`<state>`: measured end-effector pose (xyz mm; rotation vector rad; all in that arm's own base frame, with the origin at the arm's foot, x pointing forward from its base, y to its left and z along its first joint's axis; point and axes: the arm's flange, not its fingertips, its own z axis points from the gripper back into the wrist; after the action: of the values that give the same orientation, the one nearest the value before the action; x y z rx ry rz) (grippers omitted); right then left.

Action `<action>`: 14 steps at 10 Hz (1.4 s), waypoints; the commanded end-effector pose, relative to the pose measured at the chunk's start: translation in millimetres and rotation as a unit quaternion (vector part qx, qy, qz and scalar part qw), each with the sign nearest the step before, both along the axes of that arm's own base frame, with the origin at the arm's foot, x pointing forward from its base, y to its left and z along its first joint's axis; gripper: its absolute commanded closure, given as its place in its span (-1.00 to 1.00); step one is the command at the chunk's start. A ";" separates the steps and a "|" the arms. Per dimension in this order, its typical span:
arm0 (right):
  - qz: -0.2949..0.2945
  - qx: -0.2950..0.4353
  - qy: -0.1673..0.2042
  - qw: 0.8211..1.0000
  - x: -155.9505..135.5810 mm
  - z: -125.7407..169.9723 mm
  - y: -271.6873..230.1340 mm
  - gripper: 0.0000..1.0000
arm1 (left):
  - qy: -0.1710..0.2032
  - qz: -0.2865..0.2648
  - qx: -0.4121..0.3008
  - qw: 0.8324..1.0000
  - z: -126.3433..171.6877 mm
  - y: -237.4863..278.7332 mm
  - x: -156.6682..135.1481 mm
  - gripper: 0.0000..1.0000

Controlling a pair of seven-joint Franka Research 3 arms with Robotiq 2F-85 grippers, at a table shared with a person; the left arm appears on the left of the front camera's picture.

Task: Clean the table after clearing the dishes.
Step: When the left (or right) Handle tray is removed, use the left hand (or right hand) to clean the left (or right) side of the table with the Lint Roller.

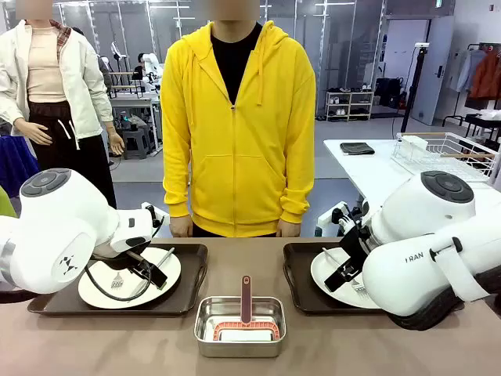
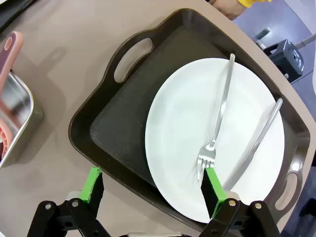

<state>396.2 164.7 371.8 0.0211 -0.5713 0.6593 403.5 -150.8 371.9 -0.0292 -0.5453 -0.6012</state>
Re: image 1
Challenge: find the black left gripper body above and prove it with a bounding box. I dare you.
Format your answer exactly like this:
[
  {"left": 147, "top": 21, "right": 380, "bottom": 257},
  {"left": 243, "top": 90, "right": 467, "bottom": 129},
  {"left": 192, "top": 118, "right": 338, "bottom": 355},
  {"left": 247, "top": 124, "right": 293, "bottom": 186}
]
[{"left": 124, "top": 250, "right": 157, "bottom": 276}]

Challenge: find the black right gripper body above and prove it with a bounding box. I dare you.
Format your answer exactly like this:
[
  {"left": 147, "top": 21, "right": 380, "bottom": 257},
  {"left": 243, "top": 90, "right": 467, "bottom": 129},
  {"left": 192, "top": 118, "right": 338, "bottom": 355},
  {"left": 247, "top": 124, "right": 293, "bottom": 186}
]
[{"left": 338, "top": 225, "right": 371, "bottom": 276}]

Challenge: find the dark brown serving tray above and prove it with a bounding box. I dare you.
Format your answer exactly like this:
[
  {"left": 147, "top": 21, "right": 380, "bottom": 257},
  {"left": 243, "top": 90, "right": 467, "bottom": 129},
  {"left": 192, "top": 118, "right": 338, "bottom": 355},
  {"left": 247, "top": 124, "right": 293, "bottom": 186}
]
[
  {"left": 282, "top": 241, "right": 392, "bottom": 316},
  {"left": 27, "top": 243, "right": 209, "bottom": 317}
]

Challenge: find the round white plate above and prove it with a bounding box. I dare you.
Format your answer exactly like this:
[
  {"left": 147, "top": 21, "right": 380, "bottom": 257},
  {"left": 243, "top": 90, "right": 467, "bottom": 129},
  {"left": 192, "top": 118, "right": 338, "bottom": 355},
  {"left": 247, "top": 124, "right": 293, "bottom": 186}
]
[
  {"left": 77, "top": 246, "right": 182, "bottom": 310},
  {"left": 311, "top": 246, "right": 387, "bottom": 310}
]

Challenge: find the left forearm yellow sleeve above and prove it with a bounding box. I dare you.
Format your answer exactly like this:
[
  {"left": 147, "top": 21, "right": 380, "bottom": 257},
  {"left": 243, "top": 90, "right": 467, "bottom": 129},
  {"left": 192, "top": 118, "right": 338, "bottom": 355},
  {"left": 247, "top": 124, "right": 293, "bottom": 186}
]
[{"left": 279, "top": 156, "right": 316, "bottom": 224}]

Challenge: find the right forearm yellow sleeve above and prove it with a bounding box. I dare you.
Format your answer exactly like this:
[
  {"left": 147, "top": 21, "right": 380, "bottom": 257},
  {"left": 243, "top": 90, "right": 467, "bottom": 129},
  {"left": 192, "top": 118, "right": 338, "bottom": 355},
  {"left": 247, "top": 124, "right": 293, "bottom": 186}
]
[{"left": 162, "top": 148, "right": 193, "bottom": 219}]

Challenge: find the person's right hand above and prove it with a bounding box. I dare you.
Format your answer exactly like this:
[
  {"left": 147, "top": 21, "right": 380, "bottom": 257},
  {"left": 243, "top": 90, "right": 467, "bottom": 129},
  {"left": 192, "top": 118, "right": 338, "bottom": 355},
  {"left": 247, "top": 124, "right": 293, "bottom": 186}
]
[{"left": 171, "top": 216, "right": 194, "bottom": 239}]

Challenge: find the person's left hand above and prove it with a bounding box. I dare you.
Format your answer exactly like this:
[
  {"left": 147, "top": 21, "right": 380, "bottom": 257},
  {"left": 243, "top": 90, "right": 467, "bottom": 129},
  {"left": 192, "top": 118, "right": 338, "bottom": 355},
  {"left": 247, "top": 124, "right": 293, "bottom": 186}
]
[{"left": 276, "top": 219, "right": 301, "bottom": 238}]

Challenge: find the silver table knife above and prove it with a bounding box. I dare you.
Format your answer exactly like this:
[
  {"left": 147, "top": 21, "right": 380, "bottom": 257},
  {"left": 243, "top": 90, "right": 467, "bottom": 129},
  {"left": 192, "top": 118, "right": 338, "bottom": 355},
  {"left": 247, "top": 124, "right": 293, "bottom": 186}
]
[
  {"left": 322, "top": 247, "right": 345, "bottom": 267},
  {"left": 154, "top": 246, "right": 176, "bottom": 271}
]

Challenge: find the rectangular steel container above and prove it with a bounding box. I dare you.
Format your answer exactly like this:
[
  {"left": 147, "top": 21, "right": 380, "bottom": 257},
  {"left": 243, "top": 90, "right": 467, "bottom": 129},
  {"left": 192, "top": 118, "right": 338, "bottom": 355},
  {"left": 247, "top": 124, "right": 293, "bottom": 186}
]
[{"left": 194, "top": 296, "right": 286, "bottom": 359}]

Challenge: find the white side table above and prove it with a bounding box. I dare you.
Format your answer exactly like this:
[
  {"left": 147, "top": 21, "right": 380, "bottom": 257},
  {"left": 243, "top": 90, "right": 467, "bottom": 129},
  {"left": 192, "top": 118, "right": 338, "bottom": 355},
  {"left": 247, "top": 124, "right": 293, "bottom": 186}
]
[{"left": 323, "top": 137, "right": 501, "bottom": 221}]

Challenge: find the folded black cloth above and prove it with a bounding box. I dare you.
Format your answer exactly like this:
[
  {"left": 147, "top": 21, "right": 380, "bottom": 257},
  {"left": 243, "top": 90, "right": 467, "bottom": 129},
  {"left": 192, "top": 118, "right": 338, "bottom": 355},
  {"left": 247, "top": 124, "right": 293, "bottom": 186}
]
[{"left": 339, "top": 142, "right": 376, "bottom": 156}]

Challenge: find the grey step stool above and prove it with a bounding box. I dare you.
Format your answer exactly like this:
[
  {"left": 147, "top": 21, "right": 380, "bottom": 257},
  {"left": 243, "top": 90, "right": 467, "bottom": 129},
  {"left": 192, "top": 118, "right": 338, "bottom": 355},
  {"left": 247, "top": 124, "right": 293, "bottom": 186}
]
[{"left": 123, "top": 131, "right": 152, "bottom": 160}]

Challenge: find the person in yellow hoodie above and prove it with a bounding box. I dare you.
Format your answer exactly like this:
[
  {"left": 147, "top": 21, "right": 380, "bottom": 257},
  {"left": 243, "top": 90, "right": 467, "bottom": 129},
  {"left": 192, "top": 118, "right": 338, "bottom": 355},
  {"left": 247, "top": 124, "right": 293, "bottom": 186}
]
[{"left": 160, "top": 19, "right": 317, "bottom": 239}]

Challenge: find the green garment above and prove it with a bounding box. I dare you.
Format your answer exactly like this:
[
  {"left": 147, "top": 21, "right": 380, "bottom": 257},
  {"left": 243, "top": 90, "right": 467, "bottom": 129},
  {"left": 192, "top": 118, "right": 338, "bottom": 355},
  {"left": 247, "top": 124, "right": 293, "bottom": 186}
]
[{"left": 0, "top": 186, "right": 19, "bottom": 219}]

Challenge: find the white shoe rack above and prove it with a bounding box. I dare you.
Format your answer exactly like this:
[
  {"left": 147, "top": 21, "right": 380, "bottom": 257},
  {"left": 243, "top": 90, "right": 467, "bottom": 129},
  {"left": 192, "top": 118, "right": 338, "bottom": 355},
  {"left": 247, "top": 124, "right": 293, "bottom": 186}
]
[{"left": 325, "top": 90, "right": 375, "bottom": 121}]

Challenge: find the white lab rack table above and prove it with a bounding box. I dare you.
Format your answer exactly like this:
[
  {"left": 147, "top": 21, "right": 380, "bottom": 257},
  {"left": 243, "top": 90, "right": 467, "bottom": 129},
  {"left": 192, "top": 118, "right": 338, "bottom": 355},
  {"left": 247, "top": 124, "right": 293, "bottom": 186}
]
[{"left": 107, "top": 70, "right": 164, "bottom": 154}]

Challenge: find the black bag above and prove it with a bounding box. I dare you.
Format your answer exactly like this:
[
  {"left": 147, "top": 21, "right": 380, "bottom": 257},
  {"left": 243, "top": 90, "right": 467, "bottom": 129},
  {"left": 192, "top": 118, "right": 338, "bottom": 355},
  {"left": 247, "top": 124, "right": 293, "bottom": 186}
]
[{"left": 375, "top": 77, "right": 404, "bottom": 109}]

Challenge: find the black clothes rack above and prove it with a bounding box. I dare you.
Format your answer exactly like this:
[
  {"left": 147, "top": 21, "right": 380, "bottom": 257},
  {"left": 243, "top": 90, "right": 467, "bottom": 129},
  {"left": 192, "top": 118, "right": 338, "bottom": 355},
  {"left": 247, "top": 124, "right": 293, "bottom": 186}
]
[{"left": 442, "top": 42, "right": 501, "bottom": 128}]

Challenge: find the black tripod stand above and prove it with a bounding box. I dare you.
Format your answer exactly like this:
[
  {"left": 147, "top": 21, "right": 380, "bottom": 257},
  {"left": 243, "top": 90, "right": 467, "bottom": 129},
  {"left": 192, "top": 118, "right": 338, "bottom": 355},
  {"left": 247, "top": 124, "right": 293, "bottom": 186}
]
[{"left": 399, "top": 42, "right": 431, "bottom": 134}]

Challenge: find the white door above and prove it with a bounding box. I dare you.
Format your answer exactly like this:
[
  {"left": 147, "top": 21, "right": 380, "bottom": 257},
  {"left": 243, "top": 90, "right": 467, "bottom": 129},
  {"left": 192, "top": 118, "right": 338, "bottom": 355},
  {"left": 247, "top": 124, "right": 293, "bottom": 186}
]
[{"left": 409, "top": 15, "right": 456, "bottom": 127}]

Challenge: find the mannequin in white jacket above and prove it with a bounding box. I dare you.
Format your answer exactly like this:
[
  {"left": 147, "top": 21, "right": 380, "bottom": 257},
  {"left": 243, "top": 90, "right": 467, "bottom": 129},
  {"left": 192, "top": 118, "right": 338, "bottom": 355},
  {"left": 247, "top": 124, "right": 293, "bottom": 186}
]
[{"left": 0, "top": 17, "right": 126, "bottom": 211}]

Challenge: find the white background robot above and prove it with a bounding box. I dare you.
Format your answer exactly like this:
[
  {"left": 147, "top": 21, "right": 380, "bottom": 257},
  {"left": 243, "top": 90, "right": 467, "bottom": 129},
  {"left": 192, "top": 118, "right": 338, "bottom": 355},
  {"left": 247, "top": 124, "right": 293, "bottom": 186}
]
[{"left": 139, "top": 52, "right": 162, "bottom": 93}]

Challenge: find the pale grey hanging shirt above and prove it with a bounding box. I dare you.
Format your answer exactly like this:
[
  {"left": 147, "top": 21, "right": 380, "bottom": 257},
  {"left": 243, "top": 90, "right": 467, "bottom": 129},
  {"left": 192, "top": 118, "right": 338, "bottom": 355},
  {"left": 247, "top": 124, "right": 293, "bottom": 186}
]
[{"left": 449, "top": 49, "right": 486, "bottom": 93}]

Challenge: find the orange jacket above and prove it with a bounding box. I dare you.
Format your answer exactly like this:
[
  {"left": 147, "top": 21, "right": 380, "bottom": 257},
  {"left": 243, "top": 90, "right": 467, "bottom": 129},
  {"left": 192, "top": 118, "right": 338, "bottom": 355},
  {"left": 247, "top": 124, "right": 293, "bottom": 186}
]
[{"left": 468, "top": 49, "right": 501, "bottom": 99}]

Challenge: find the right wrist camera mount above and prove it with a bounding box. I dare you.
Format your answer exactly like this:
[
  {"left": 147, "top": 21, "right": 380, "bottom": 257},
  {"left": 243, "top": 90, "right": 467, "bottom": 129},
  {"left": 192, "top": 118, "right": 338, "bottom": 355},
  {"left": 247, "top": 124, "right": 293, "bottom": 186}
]
[{"left": 319, "top": 201, "right": 365, "bottom": 236}]

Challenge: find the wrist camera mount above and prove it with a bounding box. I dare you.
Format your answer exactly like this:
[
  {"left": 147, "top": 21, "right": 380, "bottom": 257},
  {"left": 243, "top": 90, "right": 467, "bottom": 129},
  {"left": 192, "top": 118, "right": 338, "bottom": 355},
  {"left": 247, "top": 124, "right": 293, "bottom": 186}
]
[
  {"left": 319, "top": 201, "right": 365, "bottom": 236},
  {"left": 141, "top": 201, "right": 171, "bottom": 230}
]

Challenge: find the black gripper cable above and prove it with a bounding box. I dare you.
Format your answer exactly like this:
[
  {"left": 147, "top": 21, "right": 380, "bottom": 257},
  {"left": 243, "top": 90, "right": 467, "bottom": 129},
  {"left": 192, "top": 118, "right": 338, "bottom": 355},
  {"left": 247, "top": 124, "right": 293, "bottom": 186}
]
[{"left": 83, "top": 256, "right": 153, "bottom": 303}]

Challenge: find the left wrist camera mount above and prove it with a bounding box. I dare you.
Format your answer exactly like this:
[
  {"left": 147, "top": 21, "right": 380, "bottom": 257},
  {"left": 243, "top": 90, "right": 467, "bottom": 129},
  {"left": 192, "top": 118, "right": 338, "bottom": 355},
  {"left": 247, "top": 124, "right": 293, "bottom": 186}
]
[{"left": 141, "top": 201, "right": 171, "bottom": 230}]

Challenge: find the red handled scrub brush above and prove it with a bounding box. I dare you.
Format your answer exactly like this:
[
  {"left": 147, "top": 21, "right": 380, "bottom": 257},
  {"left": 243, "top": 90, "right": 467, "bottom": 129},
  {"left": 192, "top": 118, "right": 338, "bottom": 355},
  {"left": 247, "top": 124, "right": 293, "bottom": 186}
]
[{"left": 213, "top": 275, "right": 282, "bottom": 344}]

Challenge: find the black cable sleeve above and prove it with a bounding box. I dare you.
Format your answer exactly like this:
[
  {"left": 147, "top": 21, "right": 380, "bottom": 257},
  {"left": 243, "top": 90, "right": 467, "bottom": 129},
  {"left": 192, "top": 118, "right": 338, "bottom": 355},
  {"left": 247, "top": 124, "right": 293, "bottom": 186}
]
[{"left": 387, "top": 266, "right": 501, "bottom": 332}]

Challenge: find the white wire dish rack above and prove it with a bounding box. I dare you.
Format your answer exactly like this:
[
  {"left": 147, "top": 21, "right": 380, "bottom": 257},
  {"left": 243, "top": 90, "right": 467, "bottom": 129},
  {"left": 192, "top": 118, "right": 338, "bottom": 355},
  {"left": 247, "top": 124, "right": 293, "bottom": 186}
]
[{"left": 391, "top": 132, "right": 501, "bottom": 183}]

